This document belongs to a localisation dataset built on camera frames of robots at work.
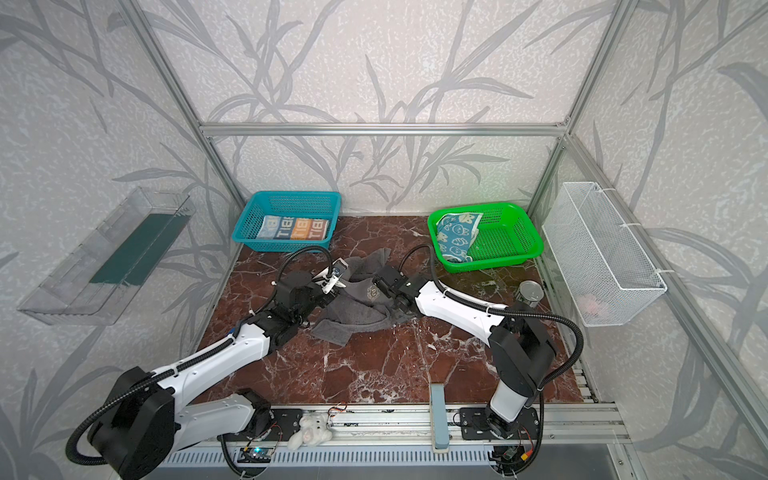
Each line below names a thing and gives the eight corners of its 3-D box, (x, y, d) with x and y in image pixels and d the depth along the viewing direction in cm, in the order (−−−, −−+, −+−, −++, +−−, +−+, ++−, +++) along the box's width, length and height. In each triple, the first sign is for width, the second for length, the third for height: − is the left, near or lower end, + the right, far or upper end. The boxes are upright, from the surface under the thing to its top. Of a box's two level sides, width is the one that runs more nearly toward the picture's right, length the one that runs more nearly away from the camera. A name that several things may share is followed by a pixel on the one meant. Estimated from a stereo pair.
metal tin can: (516, 309, 97) (523, 298, 92) (512, 291, 102) (518, 280, 96) (538, 309, 97) (546, 298, 92) (532, 291, 102) (540, 280, 96)
